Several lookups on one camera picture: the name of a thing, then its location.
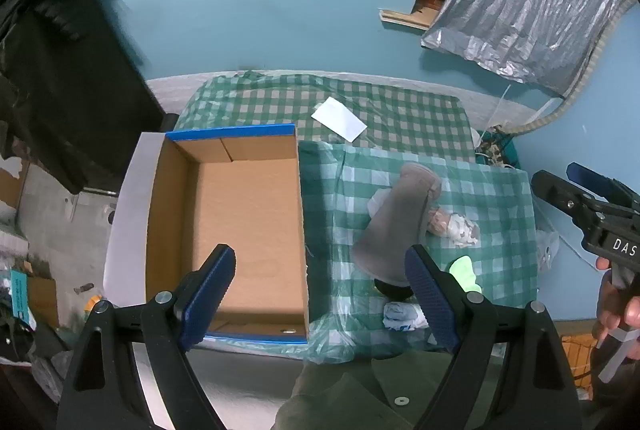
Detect black hanging clothes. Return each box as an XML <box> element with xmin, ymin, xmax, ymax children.
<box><xmin>0</xmin><ymin>0</ymin><xmax>168</xmax><ymax>196</ymax></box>

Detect teal packet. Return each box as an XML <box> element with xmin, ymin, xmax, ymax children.
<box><xmin>7</xmin><ymin>270</ymin><xmax>31</xmax><ymax>318</ymax></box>

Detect white paper card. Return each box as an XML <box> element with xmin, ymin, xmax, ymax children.
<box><xmin>311</xmin><ymin>97</ymin><xmax>368</xmax><ymax>143</ymax></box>

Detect open cardboard box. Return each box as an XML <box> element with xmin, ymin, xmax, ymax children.
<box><xmin>102</xmin><ymin>124</ymin><xmax>310</xmax><ymax>343</ymax></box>

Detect white tape strip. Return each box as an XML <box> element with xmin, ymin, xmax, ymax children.
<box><xmin>597</xmin><ymin>327</ymin><xmax>640</xmax><ymax>383</ymax></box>

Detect person's right hand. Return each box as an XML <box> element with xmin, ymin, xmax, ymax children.
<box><xmin>592</xmin><ymin>256</ymin><xmax>640</xmax><ymax>351</ymax></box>

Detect pinkish rolled sock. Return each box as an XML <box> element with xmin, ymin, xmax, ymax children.
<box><xmin>427</xmin><ymin>207</ymin><xmax>453</xmax><ymax>237</ymax></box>

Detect neon green cloth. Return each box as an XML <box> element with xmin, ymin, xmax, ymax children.
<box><xmin>447</xmin><ymin>255</ymin><xmax>483</xmax><ymax>295</ymax></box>

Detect black round object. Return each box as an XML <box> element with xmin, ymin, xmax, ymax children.
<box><xmin>375</xmin><ymin>279</ymin><xmax>416</xmax><ymax>303</ymax></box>

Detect wooden crate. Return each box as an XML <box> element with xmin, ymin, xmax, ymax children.
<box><xmin>560</xmin><ymin>335</ymin><xmax>601</xmax><ymax>393</ymax></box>

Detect grey fabric sleeve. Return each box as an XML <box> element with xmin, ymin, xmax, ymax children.
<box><xmin>350</xmin><ymin>162</ymin><xmax>443</xmax><ymax>288</ymax></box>

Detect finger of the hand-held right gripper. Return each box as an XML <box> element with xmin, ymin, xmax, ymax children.
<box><xmin>531</xmin><ymin>170</ymin><xmax>598</xmax><ymax>231</ymax></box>
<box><xmin>566</xmin><ymin>162</ymin><xmax>638</xmax><ymax>211</ymax></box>

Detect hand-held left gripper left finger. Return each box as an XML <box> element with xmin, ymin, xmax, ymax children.
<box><xmin>56</xmin><ymin>244</ymin><xmax>237</xmax><ymax>430</ymax></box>

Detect silver foil sheet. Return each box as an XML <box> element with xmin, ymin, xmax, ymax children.
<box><xmin>421</xmin><ymin>0</ymin><xmax>633</xmax><ymax>98</ymax></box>

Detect white knotted plastic bag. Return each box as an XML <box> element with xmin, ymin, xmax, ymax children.
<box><xmin>382</xmin><ymin>301</ymin><xmax>431</xmax><ymax>333</ymax></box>

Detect corrugated hose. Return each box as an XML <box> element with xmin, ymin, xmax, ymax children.
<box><xmin>505</xmin><ymin>17</ymin><xmax>623</xmax><ymax>136</ymax></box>

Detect green checked tablecloth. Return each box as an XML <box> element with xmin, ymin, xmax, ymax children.
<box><xmin>297</xmin><ymin>141</ymin><xmax>541</xmax><ymax>363</ymax></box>
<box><xmin>175</xmin><ymin>72</ymin><xmax>476</xmax><ymax>161</ymax></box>

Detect white patterned rolled cloth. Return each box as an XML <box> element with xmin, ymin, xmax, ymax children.
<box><xmin>447</xmin><ymin>214</ymin><xmax>481</xmax><ymax>247</ymax></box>

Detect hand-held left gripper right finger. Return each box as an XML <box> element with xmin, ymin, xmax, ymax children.
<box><xmin>404</xmin><ymin>244</ymin><xmax>583</xmax><ymax>430</ymax></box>

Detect wooden strip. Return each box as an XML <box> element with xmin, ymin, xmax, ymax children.
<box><xmin>377</xmin><ymin>7</ymin><xmax>433</xmax><ymax>31</ymax></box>

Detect small brown cardboard box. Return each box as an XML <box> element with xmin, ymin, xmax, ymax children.
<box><xmin>25</xmin><ymin>277</ymin><xmax>61</xmax><ymax>328</ymax></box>

